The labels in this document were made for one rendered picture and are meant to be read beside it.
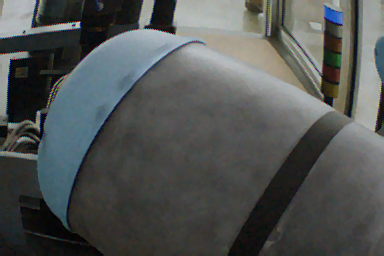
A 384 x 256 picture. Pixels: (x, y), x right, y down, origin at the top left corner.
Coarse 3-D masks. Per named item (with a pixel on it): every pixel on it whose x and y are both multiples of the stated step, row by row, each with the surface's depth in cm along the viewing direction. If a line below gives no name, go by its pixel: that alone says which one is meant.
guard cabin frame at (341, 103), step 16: (272, 0) 211; (352, 0) 146; (272, 16) 214; (352, 16) 148; (272, 32) 217; (288, 32) 210; (352, 32) 150; (288, 48) 206; (352, 48) 152; (304, 64) 192; (352, 64) 154; (320, 80) 180; (352, 80) 156; (320, 96) 179; (352, 96) 157
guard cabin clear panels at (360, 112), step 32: (32, 0) 199; (192, 0) 213; (224, 0) 214; (256, 0) 215; (288, 0) 206; (320, 0) 175; (0, 32) 202; (256, 32) 221; (320, 32) 180; (320, 64) 183
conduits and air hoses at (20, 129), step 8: (64, 80) 122; (56, 88) 123; (16, 128) 111; (24, 128) 109; (32, 128) 111; (16, 136) 107; (24, 136) 109; (32, 136) 110; (8, 144) 106; (16, 144) 106; (24, 144) 104; (32, 144) 106; (16, 152) 102; (24, 152) 106; (32, 152) 107
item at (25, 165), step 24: (120, 0) 95; (96, 24) 97; (0, 168) 87; (24, 168) 88; (0, 192) 89; (24, 192) 90; (0, 216) 91; (24, 216) 114; (48, 216) 107; (0, 240) 93; (24, 240) 94; (48, 240) 110; (72, 240) 112
